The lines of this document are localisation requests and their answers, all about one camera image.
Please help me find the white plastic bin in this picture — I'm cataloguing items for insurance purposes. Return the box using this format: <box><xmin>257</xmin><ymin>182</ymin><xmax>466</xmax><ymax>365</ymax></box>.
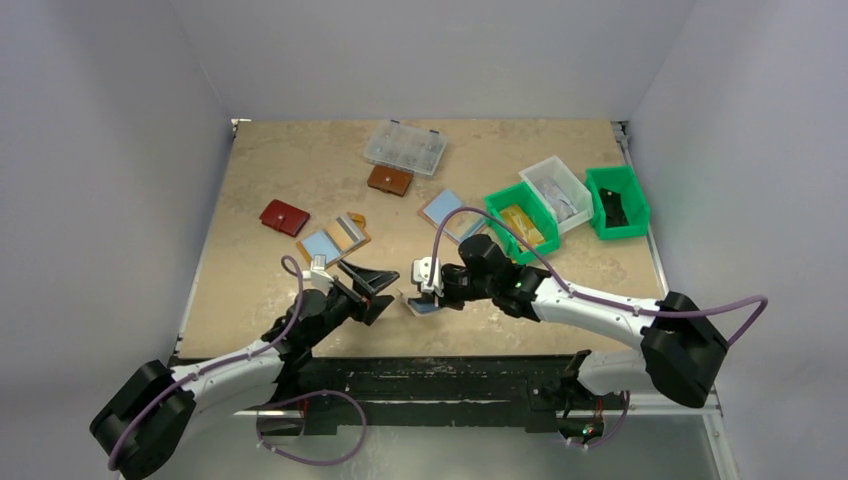
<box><xmin>519</xmin><ymin>156</ymin><xmax>594</xmax><ymax>236</ymax></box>

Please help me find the green bin with black item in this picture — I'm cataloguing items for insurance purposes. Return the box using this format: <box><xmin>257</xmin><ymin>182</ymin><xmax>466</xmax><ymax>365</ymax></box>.
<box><xmin>585</xmin><ymin>165</ymin><xmax>651</xmax><ymax>241</ymax></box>

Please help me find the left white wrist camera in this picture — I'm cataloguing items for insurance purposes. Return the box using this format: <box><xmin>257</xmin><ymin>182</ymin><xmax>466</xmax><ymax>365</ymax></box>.
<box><xmin>304</xmin><ymin>254</ymin><xmax>338</xmax><ymax>293</ymax></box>

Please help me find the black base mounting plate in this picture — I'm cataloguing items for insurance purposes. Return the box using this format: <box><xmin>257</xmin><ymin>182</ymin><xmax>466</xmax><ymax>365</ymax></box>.
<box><xmin>165</xmin><ymin>355</ymin><xmax>647</xmax><ymax>439</ymax></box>

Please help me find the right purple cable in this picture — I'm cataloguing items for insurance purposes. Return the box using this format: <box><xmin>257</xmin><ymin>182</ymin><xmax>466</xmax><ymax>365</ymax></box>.
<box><xmin>429</xmin><ymin>206</ymin><xmax>770</xmax><ymax>452</ymax></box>

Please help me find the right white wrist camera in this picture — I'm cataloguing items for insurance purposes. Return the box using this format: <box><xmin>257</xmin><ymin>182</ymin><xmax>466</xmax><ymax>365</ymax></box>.
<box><xmin>411</xmin><ymin>256</ymin><xmax>443</xmax><ymax>296</ymax></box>

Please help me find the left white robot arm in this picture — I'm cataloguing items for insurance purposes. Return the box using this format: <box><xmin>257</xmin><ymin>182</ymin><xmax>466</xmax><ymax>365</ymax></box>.
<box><xmin>89</xmin><ymin>255</ymin><xmax>399</xmax><ymax>479</ymax></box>

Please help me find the green bin with yellow items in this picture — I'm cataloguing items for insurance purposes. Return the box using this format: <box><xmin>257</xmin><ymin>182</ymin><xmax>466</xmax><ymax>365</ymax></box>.
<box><xmin>484</xmin><ymin>183</ymin><xmax>561</xmax><ymax>265</ymax></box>

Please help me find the open pink card holder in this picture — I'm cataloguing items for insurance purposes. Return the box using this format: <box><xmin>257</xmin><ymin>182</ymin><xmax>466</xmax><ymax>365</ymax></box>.
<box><xmin>417</xmin><ymin>190</ymin><xmax>490</xmax><ymax>246</ymax></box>

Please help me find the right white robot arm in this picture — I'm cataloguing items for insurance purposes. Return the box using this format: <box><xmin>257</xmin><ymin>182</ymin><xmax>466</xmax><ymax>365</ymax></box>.
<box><xmin>409</xmin><ymin>234</ymin><xmax>729</xmax><ymax>408</ymax></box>

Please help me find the open orange card holder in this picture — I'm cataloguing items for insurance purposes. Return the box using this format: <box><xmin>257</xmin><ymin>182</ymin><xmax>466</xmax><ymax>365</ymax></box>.
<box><xmin>295</xmin><ymin>212</ymin><xmax>371</xmax><ymax>266</ymax></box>

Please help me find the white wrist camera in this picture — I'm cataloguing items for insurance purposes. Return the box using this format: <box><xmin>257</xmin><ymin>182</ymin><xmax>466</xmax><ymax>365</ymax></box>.
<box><xmin>411</xmin><ymin>256</ymin><xmax>443</xmax><ymax>296</ymax></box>
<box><xmin>304</xmin><ymin>254</ymin><xmax>338</xmax><ymax>293</ymax></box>

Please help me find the brown leather card holder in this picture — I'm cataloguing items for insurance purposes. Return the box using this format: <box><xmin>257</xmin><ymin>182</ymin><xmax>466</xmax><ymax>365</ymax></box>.
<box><xmin>366</xmin><ymin>165</ymin><xmax>414</xmax><ymax>197</ymax></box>

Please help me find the red leather card holder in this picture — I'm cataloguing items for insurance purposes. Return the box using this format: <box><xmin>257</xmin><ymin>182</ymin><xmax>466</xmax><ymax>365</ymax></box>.
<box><xmin>259</xmin><ymin>199</ymin><xmax>311</xmax><ymax>238</ymax></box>

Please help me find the clear plastic organizer box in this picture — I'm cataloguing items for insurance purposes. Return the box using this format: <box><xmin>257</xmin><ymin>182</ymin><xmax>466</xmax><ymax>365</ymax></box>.
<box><xmin>363</xmin><ymin>120</ymin><xmax>448</xmax><ymax>179</ymax></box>

